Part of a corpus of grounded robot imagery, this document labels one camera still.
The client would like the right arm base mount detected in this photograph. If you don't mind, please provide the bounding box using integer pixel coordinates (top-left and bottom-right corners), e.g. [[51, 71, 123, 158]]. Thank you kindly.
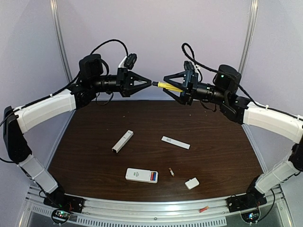
[[226, 194, 267, 225]]

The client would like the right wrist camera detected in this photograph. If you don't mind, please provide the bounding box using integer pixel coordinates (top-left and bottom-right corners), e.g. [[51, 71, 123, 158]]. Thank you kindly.
[[183, 61, 203, 82]]

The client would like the slim white remote control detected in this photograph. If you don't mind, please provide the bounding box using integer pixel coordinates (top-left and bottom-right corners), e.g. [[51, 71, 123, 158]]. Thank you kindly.
[[112, 130, 134, 153]]

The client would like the yellow handled screwdriver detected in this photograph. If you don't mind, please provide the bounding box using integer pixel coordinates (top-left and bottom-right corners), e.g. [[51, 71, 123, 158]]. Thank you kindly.
[[152, 81, 182, 92]]

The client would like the right aluminium frame post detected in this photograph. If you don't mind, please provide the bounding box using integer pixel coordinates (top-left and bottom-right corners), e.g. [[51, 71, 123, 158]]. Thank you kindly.
[[239, 0, 259, 74]]

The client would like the left aluminium frame post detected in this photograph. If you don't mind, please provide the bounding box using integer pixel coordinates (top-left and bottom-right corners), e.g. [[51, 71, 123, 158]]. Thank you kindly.
[[50, 0, 72, 82]]

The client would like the small white battery cover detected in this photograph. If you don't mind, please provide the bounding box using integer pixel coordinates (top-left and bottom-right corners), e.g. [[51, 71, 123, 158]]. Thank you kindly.
[[185, 177, 200, 190]]

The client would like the curved aluminium front rail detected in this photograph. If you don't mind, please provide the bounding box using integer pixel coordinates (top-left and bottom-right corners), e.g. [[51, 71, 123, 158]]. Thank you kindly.
[[23, 197, 292, 227]]

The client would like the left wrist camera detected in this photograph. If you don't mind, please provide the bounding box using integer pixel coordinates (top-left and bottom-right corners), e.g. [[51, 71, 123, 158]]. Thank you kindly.
[[118, 53, 137, 70]]

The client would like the white air conditioner remote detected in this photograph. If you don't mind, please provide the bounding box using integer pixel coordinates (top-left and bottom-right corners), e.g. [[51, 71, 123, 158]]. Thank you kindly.
[[125, 168, 158, 183]]

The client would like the left black braided cable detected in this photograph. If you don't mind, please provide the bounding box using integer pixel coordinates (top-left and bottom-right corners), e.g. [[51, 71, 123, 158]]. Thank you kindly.
[[0, 39, 130, 164]]

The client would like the aluminium frame post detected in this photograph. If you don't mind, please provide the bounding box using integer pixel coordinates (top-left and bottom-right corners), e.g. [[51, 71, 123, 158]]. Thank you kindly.
[[50, 0, 72, 82], [239, 0, 259, 74]]

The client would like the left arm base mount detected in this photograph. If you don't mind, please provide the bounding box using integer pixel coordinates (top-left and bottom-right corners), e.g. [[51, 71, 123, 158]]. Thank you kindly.
[[43, 195, 85, 226]]

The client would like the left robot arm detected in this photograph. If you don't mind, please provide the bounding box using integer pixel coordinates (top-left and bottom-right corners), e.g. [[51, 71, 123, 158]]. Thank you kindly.
[[1, 53, 152, 197]]

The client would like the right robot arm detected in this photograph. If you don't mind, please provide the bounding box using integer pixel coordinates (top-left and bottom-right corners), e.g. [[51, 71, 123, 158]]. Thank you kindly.
[[163, 61, 303, 196]]

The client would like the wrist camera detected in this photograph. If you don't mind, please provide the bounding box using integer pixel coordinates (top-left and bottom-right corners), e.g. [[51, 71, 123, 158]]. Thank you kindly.
[[183, 61, 203, 82], [118, 53, 137, 70]]

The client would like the red yellow battery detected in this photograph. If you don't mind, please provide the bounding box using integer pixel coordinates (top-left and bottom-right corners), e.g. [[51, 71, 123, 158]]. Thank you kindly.
[[199, 206, 209, 213]]

